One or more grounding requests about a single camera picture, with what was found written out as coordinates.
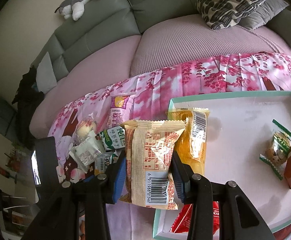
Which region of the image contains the yellow snack packet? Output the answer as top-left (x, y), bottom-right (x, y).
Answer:
top-left (167, 107), bottom-right (209, 175)

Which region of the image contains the grey sofa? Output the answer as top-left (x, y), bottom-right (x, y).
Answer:
top-left (29, 0), bottom-right (291, 135)

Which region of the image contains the purple cake roll packet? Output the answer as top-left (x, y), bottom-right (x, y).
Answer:
top-left (109, 94), bottom-right (136, 128)

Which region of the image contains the black patterned cream pillow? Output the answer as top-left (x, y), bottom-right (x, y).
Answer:
top-left (196, 0), bottom-right (274, 30)

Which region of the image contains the dark teal cabinet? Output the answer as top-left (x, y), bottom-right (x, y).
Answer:
top-left (0, 96), bottom-right (16, 140)

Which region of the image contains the black garment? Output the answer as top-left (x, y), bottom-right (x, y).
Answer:
top-left (12, 65), bottom-right (45, 150)

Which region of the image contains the large red snack packet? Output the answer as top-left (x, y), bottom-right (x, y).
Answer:
top-left (170, 201), bottom-right (220, 233)

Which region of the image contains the pink sofa cover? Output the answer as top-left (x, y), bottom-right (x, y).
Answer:
top-left (29, 14), bottom-right (291, 138)

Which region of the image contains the pale blue pillow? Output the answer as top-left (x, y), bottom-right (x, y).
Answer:
top-left (36, 52), bottom-right (58, 94)

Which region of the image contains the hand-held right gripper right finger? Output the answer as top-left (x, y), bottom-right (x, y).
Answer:
top-left (170, 152), bottom-right (269, 240)

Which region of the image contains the white tray with teal rim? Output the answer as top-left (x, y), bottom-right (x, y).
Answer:
top-left (152, 90), bottom-right (291, 239)

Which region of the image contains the printed pink blanket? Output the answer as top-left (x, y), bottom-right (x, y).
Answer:
top-left (47, 51), bottom-right (291, 240)

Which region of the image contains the clear green-edged snack packet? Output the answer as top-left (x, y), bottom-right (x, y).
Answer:
top-left (259, 119), bottom-right (291, 181)

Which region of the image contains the green and white snack packet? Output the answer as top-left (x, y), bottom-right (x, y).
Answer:
top-left (97, 127), bottom-right (126, 151)
top-left (94, 152), bottom-right (120, 176)

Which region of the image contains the grey and white plush toy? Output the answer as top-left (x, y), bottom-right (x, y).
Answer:
top-left (55, 0), bottom-right (110, 21)

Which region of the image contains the grey pillow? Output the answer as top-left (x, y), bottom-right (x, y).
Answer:
top-left (238, 0), bottom-right (289, 30)

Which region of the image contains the beige snack packet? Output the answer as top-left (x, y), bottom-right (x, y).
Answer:
top-left (119, 119), bottom-right (186, 210)

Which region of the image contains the bun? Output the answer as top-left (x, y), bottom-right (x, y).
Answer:
top-left (75, 115), bottom-right (98, 138)

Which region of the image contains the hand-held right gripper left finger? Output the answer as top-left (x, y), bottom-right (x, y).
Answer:
top-left (23, 152), bottom-right (127, 240)

